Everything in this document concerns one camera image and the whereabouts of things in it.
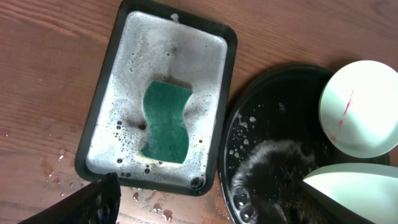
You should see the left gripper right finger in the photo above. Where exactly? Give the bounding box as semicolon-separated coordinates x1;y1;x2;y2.
298;180;374;224

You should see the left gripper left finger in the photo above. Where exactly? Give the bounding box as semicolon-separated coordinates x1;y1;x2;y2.
21;172;121;224

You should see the light green plate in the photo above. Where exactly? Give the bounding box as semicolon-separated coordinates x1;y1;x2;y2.
303;163;397;223
318;60;397;158

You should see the green yellow sponge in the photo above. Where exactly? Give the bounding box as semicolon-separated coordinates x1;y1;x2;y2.
140;81;193;164

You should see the black round tray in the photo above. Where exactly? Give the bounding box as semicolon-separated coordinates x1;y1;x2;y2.
220;63;391;223

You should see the black rectangular soap tray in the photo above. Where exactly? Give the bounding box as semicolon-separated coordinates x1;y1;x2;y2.
75;1;238;196

